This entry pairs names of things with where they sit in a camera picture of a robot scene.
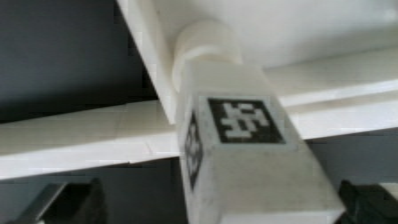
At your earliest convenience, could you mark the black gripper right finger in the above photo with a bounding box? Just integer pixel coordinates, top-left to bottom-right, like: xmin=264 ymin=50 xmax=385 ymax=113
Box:
xmin=335 ymin=180 xmax=398 ymax=224

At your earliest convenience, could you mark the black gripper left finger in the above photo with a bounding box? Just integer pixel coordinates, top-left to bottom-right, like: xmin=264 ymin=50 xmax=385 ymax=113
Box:
xmin=23 ymin=178 xmax=106 ymax=224

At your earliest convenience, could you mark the white table leg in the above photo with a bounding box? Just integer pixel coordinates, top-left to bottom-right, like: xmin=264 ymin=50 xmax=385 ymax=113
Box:
xmin=172 ymin=21 xmax=344 ymax=224

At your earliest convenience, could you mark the white square tabletop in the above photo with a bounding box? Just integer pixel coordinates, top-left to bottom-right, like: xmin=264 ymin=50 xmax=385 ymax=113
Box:
xmin=117 ymin=0 xmax=398 ymax=129

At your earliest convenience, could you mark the white U-shaped obstacle fence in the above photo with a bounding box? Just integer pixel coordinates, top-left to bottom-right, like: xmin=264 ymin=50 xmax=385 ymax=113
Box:
xmin=0 ymin=77 xmax=398 ymax=180

